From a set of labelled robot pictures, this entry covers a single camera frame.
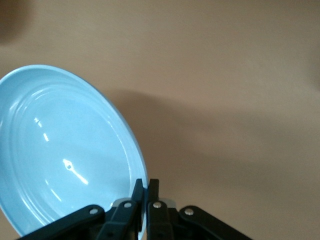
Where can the blue plate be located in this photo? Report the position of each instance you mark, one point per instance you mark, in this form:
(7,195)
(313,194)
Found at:
(62,137)

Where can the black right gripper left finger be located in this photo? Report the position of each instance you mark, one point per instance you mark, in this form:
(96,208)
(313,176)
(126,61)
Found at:
(115,222)

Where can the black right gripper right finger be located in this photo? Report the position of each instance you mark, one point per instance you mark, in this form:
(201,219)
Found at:
(160,222)

